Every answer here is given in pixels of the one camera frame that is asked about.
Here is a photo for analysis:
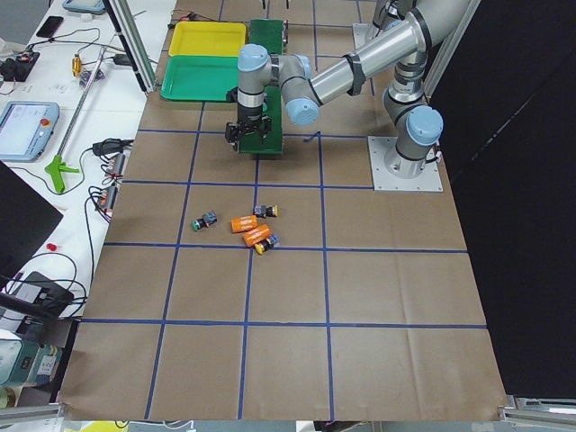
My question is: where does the yellow push button switch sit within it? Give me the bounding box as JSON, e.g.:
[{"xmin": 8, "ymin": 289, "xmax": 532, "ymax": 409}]
[
  {"xmin": 253, "ymin": 204, "xmax": 279, "ymax": 219},
  {"xmin": 254, "ymin": 233, "xmax": 280, "ymax": 256}
]

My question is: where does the teach pendant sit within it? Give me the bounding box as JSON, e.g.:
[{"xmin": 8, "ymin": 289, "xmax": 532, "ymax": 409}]
[{"xmin": 1, "ymin": 101, "xmax": 59, "ymax": 162}]

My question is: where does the orange cylinder lower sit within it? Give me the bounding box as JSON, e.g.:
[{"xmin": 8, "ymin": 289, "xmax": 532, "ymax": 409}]
[{"xmin": 243, "ymin": 224, "xmax": 272, "ymax": 248}]

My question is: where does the green plastic tray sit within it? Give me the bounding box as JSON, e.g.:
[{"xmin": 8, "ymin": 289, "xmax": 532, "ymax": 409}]
[{"xmin": 160, "ymin": 55, "xmax": 238, "ymax": 102}]

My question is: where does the yellow plastic tray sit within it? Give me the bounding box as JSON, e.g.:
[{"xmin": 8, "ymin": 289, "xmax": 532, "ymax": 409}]
[{"xmin": 168, "ymin": 22, "xmax": 247, "ymax": 57}]

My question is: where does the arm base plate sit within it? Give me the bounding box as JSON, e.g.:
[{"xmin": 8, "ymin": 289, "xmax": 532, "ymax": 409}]
[{"xmin": 367, "ymin": 136, "xmax": 443, "ymax": 193}]

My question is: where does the orange cylinder upper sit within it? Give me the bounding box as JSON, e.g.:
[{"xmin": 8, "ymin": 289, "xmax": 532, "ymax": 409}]
[{"xmin": 230, "ymin": 215, "xmax": 258, "ymax": 233}]

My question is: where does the black smartphone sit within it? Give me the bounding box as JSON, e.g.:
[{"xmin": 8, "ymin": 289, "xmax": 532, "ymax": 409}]
[{"xmin": 36, "ymin": 15, "xmax": 64, "ymax": 39}]

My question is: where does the green handled reach grabber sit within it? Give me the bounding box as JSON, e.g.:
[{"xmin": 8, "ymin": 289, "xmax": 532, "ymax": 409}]
[{"xmin": 44, "ymin": 47, "xmax": 106, "ymax": 194}]

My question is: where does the orange cylinder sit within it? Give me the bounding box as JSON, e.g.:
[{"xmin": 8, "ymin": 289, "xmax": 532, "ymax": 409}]
[
  {"xmin": 230, "ymin": 215, "xmax": 258, "ymax": 233},
  {"xmin": 243, "ymin": 224, "xmax": 272, "ymax": 248}
]

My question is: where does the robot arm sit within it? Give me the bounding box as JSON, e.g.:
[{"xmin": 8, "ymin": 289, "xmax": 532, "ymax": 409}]
[{"xmin": 225, "ymin": 1, "xmax": 469, "ymax": 179}]

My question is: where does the green conveyor belt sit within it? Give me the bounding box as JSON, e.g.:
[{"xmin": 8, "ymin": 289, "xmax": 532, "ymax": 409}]
[{"xmin": 236, "ymin": 19, "xmax": 287, "ymax": 155}]

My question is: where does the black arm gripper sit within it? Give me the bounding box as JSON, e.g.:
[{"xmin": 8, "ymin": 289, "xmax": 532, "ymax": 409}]
[{"xmin": 225, "ymin": 105, "xmax": 272, "ymax": 152}]

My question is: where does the green push button switch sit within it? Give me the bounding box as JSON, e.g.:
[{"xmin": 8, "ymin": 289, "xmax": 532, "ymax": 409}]
[{"xmin": 191, "ymin": 211, "xmax": 218, "ymax": 231}]

